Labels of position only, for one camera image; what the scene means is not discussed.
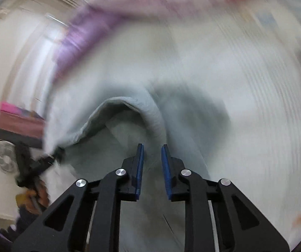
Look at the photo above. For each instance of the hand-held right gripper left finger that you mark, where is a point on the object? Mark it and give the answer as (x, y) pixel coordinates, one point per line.
(139, 168)

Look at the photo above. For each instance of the white electric fan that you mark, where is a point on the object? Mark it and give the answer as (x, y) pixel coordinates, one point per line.
(5, 157)

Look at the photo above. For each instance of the person's left hand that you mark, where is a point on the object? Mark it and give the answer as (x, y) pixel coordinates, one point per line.
(36, 195)

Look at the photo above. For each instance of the purple and pink blanket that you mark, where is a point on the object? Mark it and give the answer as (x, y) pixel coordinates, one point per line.
(119, 13)

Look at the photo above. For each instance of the pink topped furniture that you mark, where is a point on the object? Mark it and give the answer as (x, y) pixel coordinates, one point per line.
(19, 123)

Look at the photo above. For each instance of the white printed bed sheet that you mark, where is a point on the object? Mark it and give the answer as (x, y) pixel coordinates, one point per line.
(231, 97)

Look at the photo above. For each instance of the light grey garment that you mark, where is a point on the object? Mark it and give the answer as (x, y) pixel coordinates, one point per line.
(129, 126)

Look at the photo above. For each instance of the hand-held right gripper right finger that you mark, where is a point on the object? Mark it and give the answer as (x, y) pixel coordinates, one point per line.
(166, 170)

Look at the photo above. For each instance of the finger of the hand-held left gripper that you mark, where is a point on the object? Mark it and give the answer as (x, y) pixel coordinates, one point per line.
(51, 160)

